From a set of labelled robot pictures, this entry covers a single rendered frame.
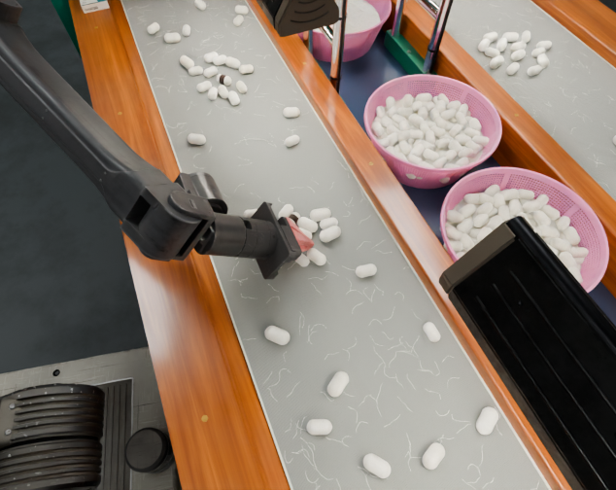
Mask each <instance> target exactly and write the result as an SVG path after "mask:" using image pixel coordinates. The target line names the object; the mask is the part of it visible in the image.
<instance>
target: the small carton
mask: <svg viewBox="0 0 616 490"><path fill-rule="evenodd" d="M80 3H81V7H82V9H83V11H84V13H85V14H86V13H90V12H95V11H100V10H104V9H109V8H110V7H109V4H108V1H107V0H80Z"/></svg>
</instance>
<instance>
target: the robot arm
mask: <svg viewBox="0 0 616 490"><path fill-rule="evenodd" d="M21 11H22V7H21V5H20V4H19V3H18V2H17V1H16V0H0V85H1V86H2V87H3V88H4V89H5V90H6V92H7V93H8V94H9V95H10V96H11V97H12V98H13V99H14V100H15V101H16V102H17V103H18V104H19V105H20V106H21V107H22V108H23V110H24V111H25V112H26V113H27V114H28V115H29V116H30V117H31V118H32V119H33V120H34V121H35V122H36V123H37V124H38V125H39V126H40V127H41V128H42V129H43V130H44V131H45V132H46V133H47V134H48V136H49V137H50V138H51V139H52V140H53V141H54V142H55V143H56V144H57V145H58V146H59V148H60V149H61V150H62V151H63V152H64V153H65V154H66V155H67V156H68V157H69V158H70V159H71V160H73V161H74V162H75V163H76V164H77V166H78V167H79V168H80V169H81V170H82V171H83V172H84V173H85V175H86V176H87V177H88V178H89V180H90V181H91V182H92V183H93V184H94V186H95V187H96V188H97V189H98V190H99V191H100V192H101V194H102V195H103V197H104V198H105V200H106V202H107V205H108V207H109V208H110V209H111V211H112V212H113V213H114V214H115V215H116V216H117V217H118V218H119V219H120V220H121V221H122V224H121V225H120V229H121V230H122V231H123V232H124V233H125V234H126V235H127V236H128V237H129V238H130V239H131V240H132V241H133V242H134V244H135V245H136V246H137V247H138V248H139V250H140V252H141V253H142V254H143V255H144V256H145V257H147V258H149V259H151V260H157V261H165V262H170V260H177V261H183V260H184V259H185V258H186V257H187V256H188V254H189V253H190V252H191V250H192V249H193V248H194V250H195V251H196V252H197V253H198V254H200V255H210V256H224V257H236V258H249V259H256V260H257V264H258V266H259V269H260V271H261V274H262V276H263V278H264V279H269V280H273V279H274V278H275V277H276V276H277V275H278V274H279V273H278V270H279V269H280V268H281V267H282V266H283V265H284V264H285V263H290V262H291V261H296V260H297V259H298V258H299V257H300V256H301V254H302V252H304V251H307V250H309V249H311V248H312V247H313V246H314V245H315V244H314V242H313V241H312V240H311V239H310V238H309V237H308V236H307V235H306V234H304V233H303V232H302V231H301V230H300V229H299V228H298V226H297V225H296V224H295V223H294V222H293V221H292V220H291V219H290V218H287V217H280V218H279V220H278V221H277V219H276V217H275V214H274V212H273V210H272V208H271V205H272V204H273V203H271V202H266V201H264V202H262V204H261V205H260V206H259V207H258V209H257V210H256V212H255V213H254V215H253V216H252V217H251V218H246V217H240V216H234V215H227V211H228V207H227V204H226V202H225V200H224V199H223V197H222V194H221V192H220V190H219V188H218V186H217V184H216V182H215V180H214V178H213V177H212V176H211V175H210V174H208V173H205V172H193V173H190V174H187V173H184V172H181V173H180V174H179V175H178V177H177V178H176V180H175V181H174V183H173V182H172V181H171V180H170V179H169V178H168V177H167V176H166V175H165V174H164V173H163V172H162V171H161V170H160V169H157V168H155V167H154V166H152V165H151V164H149V163H148V162H146V161H145V160H144V159H142V158H141V157H140V156H139V155H137V154H136V153H135V152H134V151H133V150H132V149H131V148H130V147H129V146H128V145H127V144H126V143H125V142H124V141H123V140H122V139H121V138H120V137H119V136H118V135H117V134H116V133H115V132H114V131H113V130H112V129H111V128H110V127H109V126H108V124H107V123H106V122H105V121H104V120H103V119H102V118H101V117H100V116H99V115H98V114H97V113H96V112H95V111H94V110H93V109H92V108H91V107H90V106H89V105H88V104H87V103H86V102H85V101H84V100H83V99H82V98H81V97H80V96H79V95H78V94H77V93H76V92H75V91H74V90H73V88H72V87H71V86H70V85H69V84H68V83H67V82H66V81H65V80H64V79H63V78H62V77H61V76H60V75H59V74H58V73H57V72H56V71H55V70H54V69H53V68H52V67H51V66H50V65H49V64H48V63H47V62H46V61H45V60H44V59H43V58H42V56H41V55H40V54H39V53H38V52H37V51H36V49H35V48H34V47H33V46H32V44H31V43H30V42H29V40H28V39H27V37H26V35H25V33H24V31H23V29H22V28H21V27H20V26H19V25H18V23H17V21H18V19H19V16H20V14H21Z"/></svg>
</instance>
